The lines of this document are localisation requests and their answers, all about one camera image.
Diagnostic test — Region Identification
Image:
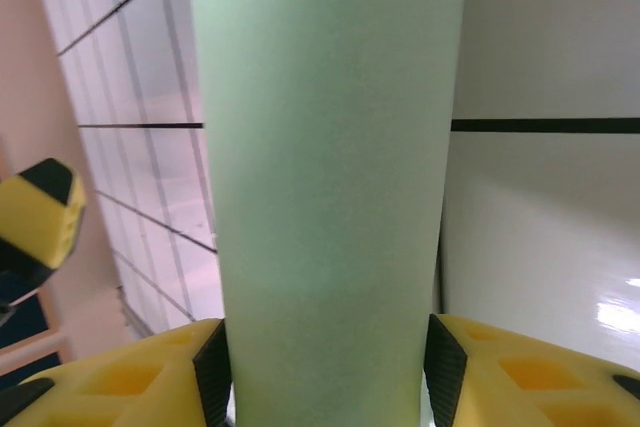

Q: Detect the green cloth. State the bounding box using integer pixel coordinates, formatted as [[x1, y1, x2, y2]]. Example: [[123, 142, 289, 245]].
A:
[[187, 0, 469, 427]]

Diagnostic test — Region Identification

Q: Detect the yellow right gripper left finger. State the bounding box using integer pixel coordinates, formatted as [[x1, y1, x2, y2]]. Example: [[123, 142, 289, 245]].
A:
[[0, 319, 232, 427]]

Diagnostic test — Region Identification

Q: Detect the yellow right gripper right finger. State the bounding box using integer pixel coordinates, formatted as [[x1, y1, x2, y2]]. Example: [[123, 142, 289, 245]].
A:
[[423, 313, 640, 427]]

